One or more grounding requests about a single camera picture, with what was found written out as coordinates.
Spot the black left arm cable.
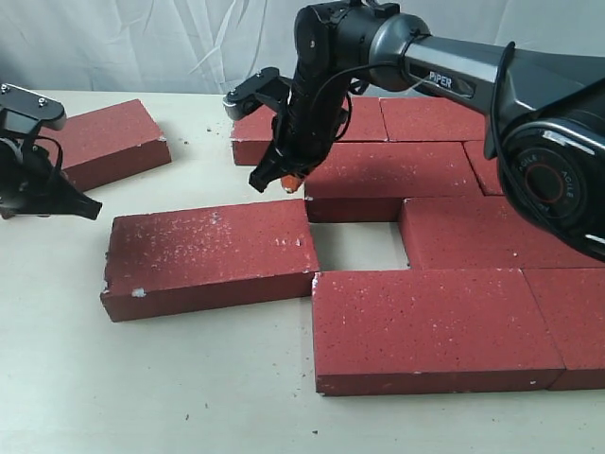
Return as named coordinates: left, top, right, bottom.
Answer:
left=18, top=131, right=67, bottom=190

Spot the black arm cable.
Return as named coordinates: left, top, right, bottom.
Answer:
left=18, top=131, right=67, bottom=190
left=302, top=41, right=521, bottom=190

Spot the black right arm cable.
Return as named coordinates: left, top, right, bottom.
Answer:
left=302, top=41, right=521, bottom=190

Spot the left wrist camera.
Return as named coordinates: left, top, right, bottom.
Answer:
left=1, top=82, right=67, bottom=136

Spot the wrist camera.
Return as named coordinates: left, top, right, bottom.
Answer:
left=1, top=82, right=67, bottom=136
left=223, top=67, right=292, bottom=121

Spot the lone red brick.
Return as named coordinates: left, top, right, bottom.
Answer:
left=41, top=99, right=171, bottom=191

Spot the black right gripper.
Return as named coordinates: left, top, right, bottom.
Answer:
left=249, top=62, right=351, bottom=193

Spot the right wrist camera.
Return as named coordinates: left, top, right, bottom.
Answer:
left=223, top=67, right=292, bottom=121

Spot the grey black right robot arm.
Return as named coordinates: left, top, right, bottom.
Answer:
left=249, top=1, right=604, bottom=260

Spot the speckled chipped red brick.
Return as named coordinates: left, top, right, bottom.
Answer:
left=100, top=199, right=320, bottom=323

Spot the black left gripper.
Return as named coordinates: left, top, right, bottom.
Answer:
left=1, top=137, right=103, bottom=220

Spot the white fabric backdrop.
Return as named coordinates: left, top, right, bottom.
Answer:
left=1, top=0, right=604, bottom=94

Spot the right edge red brick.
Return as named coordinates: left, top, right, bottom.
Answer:
left=463, top=141, right=503, bottom=196

